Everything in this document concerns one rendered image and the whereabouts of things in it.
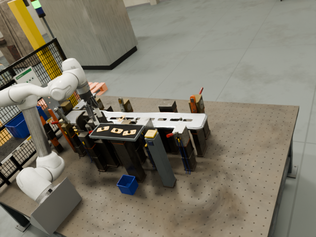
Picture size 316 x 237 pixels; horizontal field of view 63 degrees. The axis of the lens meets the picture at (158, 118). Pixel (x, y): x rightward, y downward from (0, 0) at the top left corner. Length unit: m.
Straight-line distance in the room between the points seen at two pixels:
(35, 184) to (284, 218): 1.92
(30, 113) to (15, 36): 7.04
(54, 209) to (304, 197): 1.99
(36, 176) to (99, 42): 4.28
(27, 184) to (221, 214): 1.28
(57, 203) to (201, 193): 0.97
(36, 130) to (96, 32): 4.05
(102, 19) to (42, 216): 4.76
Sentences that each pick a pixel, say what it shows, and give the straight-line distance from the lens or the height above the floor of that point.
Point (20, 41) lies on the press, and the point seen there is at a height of 0.83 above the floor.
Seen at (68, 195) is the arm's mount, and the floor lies 0.82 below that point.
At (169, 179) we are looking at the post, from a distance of 1.78.
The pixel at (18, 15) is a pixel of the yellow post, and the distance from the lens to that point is 2.95.
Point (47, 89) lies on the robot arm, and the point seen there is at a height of 1.60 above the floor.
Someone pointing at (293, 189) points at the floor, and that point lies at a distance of 2.64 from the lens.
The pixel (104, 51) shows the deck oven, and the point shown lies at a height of 0.47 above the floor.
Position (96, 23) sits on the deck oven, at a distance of 5.91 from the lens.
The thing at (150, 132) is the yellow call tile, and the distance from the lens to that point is 1.57.
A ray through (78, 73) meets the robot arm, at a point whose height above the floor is 1.60.
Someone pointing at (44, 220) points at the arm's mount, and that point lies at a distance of 1.96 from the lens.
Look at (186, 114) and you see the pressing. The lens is 1.90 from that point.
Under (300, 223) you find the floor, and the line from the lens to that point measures 2.46.
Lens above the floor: 2.07
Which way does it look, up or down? 33 degrees down
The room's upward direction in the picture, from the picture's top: 20 degrees counter-clockwise
